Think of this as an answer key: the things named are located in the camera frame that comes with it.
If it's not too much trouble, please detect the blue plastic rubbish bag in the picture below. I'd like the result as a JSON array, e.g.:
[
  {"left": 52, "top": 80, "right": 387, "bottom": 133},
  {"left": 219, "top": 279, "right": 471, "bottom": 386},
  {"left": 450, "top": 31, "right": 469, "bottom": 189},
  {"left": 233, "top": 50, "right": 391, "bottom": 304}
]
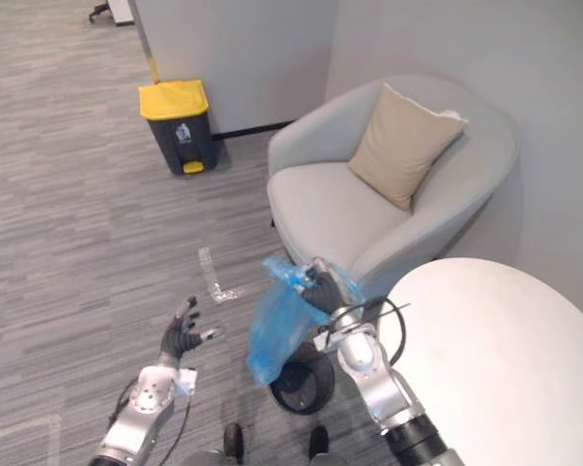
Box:
[{"left": 245, "top": 255, "right": 365, "bottom": 387}]

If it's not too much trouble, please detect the grey armchair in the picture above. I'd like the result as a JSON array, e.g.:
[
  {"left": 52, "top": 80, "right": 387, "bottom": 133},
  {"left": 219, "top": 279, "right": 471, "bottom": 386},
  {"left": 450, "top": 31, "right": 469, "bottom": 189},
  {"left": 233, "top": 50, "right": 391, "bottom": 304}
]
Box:
[{"left": 265, "top": 74, "right": 521, "bottom": 298}]

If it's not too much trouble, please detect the beige cushion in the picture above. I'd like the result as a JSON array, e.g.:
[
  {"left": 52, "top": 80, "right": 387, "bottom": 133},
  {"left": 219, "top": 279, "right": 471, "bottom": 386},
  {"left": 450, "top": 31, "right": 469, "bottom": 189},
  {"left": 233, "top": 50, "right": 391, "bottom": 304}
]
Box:
[{"left": 348, "top": 83, "right": 469, "bottom": 213}]

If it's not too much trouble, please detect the large yellow-lidded trash can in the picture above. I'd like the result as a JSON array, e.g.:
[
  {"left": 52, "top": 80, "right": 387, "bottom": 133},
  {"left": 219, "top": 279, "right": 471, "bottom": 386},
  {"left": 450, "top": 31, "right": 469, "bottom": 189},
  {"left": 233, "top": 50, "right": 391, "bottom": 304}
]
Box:
[{"left": 138, "top": 80, "right": 222, "bottom": 176}]

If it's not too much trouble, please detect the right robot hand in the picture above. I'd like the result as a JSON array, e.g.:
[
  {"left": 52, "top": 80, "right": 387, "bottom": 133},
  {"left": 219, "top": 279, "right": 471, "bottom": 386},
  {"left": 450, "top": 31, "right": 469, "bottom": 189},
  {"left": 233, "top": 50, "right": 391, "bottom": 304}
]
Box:
[{"left": 300, "top": 257, "right": 345, "bottom": 315}]

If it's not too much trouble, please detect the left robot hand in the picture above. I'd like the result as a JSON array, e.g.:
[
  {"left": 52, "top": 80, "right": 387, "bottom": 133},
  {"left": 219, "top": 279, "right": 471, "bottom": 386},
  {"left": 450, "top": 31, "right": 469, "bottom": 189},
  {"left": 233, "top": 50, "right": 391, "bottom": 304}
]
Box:
[{"left": 158, "top": 295, "right": 225, "bottom": 363}]

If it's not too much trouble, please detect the round white tea table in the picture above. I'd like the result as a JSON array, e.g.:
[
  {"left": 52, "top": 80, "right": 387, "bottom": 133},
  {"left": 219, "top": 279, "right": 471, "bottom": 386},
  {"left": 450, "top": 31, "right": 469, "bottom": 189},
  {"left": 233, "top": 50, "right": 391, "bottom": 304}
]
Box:
[{"left": 374, "top": 257, "right": 583, "bottom": 466}]

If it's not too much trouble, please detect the small black mesh bin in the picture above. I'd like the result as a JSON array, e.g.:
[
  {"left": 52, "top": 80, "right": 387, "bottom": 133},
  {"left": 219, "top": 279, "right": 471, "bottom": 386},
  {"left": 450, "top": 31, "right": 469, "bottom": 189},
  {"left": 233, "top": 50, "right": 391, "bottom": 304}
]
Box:
[{"left": 268, "top": 341, "right": 335, "bottom": 416}]

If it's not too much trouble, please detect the robot dark foot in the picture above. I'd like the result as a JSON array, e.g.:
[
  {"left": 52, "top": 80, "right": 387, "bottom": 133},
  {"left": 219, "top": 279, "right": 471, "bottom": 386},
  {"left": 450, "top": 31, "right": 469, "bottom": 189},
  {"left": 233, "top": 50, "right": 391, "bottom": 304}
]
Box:
[
  {"left": 308, "top": 424, "right": 331, "bottom": 460},
  {"left": 223, "top": 422, "right": 246, "bottom": 460}
]

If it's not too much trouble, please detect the office chair base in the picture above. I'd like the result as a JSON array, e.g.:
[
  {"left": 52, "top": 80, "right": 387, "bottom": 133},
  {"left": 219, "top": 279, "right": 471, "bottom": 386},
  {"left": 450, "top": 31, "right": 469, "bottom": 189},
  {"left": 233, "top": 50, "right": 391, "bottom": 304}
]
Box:
[{"left": 87, "top": 0, "right": 111, "bottom": 23}]

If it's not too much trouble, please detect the clear tape floor marker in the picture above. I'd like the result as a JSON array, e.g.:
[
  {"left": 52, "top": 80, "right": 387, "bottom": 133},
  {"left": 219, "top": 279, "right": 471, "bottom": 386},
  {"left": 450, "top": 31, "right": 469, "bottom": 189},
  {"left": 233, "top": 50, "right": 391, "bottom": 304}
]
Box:
[{"left": 198, "top": 247, "right": 246, "bottom": 304}]

